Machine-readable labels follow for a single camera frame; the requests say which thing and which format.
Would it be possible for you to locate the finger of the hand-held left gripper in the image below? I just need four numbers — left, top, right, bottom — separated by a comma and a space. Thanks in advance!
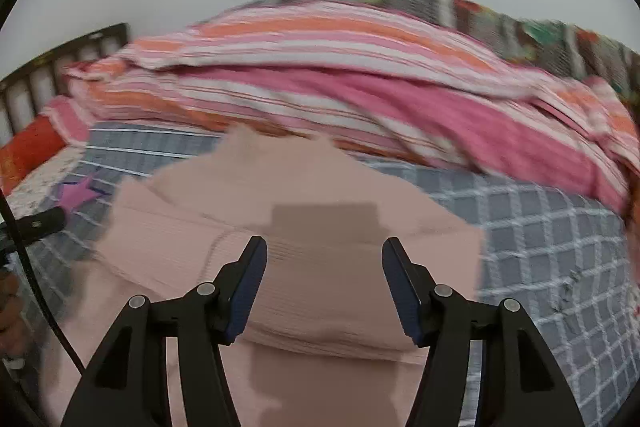
17, 206, 68, 240

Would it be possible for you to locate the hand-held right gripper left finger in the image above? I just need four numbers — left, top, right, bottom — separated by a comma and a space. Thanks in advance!
60, 236, 268, 427

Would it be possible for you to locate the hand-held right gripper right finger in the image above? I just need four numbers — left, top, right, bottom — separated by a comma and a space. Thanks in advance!
382, 237, 586, 427

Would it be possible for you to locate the pink ribbed knit sweater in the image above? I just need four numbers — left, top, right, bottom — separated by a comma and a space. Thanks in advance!
40, 124, 486, 427

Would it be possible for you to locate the person's left hand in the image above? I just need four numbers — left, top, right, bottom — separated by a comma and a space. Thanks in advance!
0, 272, 26, 358

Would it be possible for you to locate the white floral bed sheet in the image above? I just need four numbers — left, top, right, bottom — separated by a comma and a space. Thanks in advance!
7, 147, 91, 228

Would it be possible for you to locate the red orange pillow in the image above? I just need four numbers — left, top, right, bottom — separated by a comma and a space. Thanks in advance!
0, 117, 68, 198

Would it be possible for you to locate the grey checked star bedsheet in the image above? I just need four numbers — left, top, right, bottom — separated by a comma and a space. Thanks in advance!
20, 122, 632, 427

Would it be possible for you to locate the dark wooden bed headboard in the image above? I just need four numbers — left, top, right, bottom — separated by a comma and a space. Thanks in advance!
0, 23, 132, 138

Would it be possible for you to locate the pink orange striped quilt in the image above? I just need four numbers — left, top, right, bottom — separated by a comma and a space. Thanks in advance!
42, 0, 640, 218

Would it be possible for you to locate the floral patchwork blanket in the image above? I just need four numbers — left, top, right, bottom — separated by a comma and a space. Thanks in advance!
280, 0, 640, 108

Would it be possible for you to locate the black cable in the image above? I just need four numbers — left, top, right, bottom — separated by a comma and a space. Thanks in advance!
0, 192, 88, 375

